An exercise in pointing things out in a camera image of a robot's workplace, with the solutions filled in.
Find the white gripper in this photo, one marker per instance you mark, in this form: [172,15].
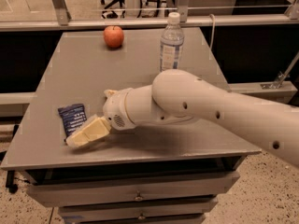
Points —
[114,109]

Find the blue rxbar blueberry wrapper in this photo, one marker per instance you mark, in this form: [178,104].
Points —
[73,117]

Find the clear plastic water bottle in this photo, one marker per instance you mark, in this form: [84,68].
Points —
[171,43]

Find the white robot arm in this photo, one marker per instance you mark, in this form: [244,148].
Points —
[176,96]

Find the red apple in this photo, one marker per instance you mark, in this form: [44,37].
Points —
[113,36]

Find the grey drawer cabinet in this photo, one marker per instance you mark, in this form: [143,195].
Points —
[81,68]

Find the black office chair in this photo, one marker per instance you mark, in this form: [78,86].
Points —
[108,12]

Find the drawer with knob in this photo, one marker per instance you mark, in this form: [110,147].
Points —
[138,210]
[133,189]

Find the top drawer with knob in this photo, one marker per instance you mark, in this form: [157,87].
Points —
[133,189]

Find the metal railing frame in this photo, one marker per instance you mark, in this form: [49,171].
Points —
[67,15]

